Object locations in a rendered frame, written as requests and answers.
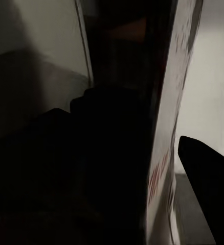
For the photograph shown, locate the bottle of coffee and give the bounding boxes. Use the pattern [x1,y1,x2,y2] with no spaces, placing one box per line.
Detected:
[0,0,204,245]

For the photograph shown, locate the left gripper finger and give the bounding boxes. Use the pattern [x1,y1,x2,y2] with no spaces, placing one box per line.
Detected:
[178,136,224,245]

